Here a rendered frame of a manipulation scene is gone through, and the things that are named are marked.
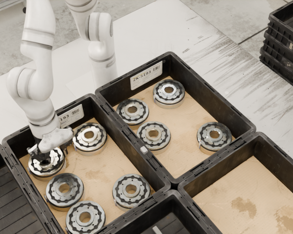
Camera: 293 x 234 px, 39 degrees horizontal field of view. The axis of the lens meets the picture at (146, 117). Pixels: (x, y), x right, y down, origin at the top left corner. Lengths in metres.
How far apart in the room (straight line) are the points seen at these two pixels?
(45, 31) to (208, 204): 0.61
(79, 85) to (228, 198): 0.73
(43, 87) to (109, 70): 0.54
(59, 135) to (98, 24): 0.42
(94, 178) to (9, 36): 1.94
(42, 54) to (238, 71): 0.90
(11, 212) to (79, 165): 0.22
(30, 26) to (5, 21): 2.17
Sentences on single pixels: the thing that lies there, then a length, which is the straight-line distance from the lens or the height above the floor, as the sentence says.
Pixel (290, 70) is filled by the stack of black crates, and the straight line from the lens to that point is 2.17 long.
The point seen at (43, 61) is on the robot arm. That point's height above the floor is 1.22.
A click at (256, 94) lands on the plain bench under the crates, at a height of 0.70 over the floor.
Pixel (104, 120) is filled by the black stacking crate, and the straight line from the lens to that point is 1.25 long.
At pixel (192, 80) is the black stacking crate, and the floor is 0.90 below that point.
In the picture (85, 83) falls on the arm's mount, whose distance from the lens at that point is 1.60.
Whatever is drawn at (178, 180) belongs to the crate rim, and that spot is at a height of 0.93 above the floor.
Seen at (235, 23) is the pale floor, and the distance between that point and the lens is 2.97.
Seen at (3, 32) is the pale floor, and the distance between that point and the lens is 3.06.
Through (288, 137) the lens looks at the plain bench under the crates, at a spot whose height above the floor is 0.70.
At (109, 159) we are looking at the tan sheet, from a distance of 1.24.
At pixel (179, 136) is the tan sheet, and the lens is 1.28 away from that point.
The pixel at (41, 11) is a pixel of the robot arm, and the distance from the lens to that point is 0.98.
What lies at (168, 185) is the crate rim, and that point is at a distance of 1.07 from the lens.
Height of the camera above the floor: 1.87
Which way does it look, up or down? 52 degrees down
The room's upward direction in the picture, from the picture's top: 2 degrees counter-clockwise
